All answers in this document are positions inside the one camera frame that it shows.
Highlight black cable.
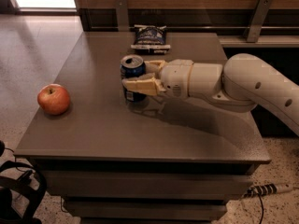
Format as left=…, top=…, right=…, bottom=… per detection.
left=249, top=189, right=265, bottom=224

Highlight white power strip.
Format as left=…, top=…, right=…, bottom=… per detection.
left=243, top=183, right=293, bottom=198

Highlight blue chip bag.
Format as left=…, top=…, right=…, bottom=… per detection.
left=131, top=24, right=171, bottom=54

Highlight metal bracket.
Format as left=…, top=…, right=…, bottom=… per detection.
left=115, top=0, right=130, bottom=32
left=244, top=0, right=273, bottom=43

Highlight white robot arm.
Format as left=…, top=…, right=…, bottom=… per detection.
left=122, top=53, right=299, bottom=134

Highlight black chair base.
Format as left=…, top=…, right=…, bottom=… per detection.
left=0, top=140, right=48, bottom=224

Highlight blue pepsi can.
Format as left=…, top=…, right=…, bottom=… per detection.
left=121, top=54, right=146, bottom=102

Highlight right metal bracket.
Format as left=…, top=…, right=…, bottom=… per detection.
left=244, top=0, right=273, bottom=43

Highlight grey drawer cabinet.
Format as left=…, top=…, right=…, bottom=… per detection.
left=16, top=33, right=270, bottom=224

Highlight red apple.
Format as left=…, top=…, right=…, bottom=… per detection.
left=37, top=84, right=70, bottom=115

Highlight left metal bracket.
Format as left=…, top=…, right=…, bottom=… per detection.
left=115, top=0, right=130, bottom=32

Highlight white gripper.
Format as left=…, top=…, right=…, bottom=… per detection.
left=122, top=59, right=193, bottom=99

